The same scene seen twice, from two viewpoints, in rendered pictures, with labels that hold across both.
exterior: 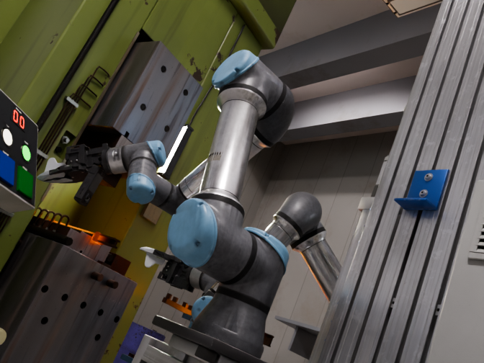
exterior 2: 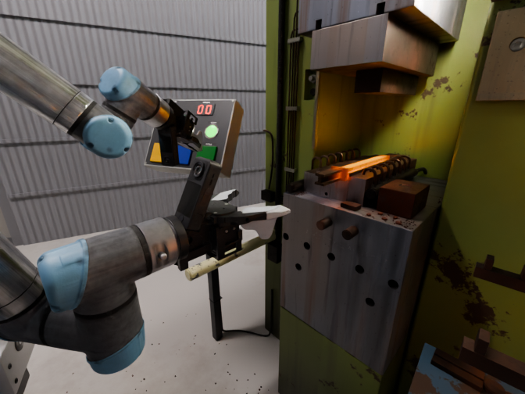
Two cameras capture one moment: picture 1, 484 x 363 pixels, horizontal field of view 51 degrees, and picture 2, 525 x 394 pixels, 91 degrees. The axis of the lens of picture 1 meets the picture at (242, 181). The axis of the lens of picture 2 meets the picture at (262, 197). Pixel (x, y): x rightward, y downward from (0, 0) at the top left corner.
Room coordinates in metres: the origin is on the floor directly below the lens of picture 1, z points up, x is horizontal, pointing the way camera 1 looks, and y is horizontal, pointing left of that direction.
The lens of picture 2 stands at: (1.73, -0.33, 1.17)
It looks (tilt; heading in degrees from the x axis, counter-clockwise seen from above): 19 degrees down; 95
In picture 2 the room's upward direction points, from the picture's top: straight up
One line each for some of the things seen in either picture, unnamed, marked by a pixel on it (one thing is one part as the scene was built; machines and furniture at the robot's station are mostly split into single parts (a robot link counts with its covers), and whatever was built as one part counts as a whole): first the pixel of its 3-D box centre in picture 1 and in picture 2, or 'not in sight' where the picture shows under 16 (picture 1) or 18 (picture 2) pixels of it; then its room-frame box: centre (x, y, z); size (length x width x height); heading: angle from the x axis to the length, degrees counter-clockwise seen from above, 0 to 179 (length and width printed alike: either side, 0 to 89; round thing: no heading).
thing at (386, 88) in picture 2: (89, 172); (388, 84); (2.05, 0.58, 1.24); 0.30 x 0.07 x 0.06; 49
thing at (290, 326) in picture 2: not in sight; (355, 339); (2.05, 0.54, 0.23); 0.56 x 0.38 x 0.47; 49
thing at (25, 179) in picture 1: (23, 183); (206, 156); (1.45, 0.56, 1.01); 0.07 x 0.05 x 0.07; 164
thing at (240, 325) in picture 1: (234, 320); not in sight; (1.06, -0.10, 0.87); 0.15 x 0.15 x 0.10
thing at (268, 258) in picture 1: (253, 266); not in sight; (1.06, -0.09, 0.98); 0.13 x 0.12 x 0.14; 125
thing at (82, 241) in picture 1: (55, 234); (364, 172); (2.00, 0.57, 0.96); 0.42 x 0.20 x 0.09; 49
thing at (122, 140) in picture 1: (100, 154); (379, 55); (2.00, 0.57, 1.32); 0.42 x 0.20 x 0.10; 49
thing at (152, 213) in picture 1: (156, 202); (515, 56); (2.19, 0.30, 1.27); 0.09 x 0.02 x 0.17; 139
